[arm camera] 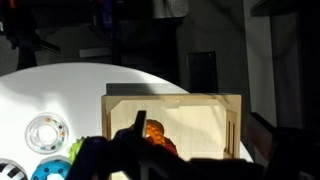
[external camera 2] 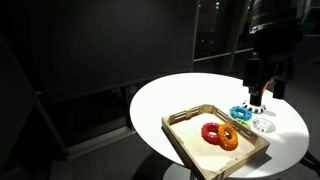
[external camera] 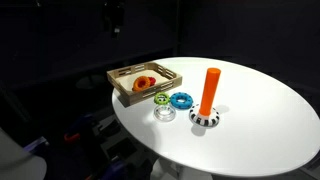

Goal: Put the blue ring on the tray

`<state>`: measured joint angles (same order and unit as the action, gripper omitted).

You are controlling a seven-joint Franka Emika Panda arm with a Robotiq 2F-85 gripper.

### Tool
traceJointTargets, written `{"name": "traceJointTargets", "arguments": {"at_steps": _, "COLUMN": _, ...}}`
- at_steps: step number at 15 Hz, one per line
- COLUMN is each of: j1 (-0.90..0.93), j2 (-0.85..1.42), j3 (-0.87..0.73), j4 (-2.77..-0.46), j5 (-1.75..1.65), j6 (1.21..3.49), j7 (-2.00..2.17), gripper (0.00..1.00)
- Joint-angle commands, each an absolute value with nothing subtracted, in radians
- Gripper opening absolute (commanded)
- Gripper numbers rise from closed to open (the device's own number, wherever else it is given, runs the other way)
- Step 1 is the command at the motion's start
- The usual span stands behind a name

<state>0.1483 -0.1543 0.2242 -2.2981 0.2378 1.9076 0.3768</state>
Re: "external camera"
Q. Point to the grey white rounded object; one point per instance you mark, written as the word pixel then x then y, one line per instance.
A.
pixel 16 160

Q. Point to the white table pedestal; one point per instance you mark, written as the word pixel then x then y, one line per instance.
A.
pixel 173 170

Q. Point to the orange stacking post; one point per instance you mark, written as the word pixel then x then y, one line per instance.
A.
pixel 210 91

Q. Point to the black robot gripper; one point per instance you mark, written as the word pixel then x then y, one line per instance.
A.
pixel 113 16

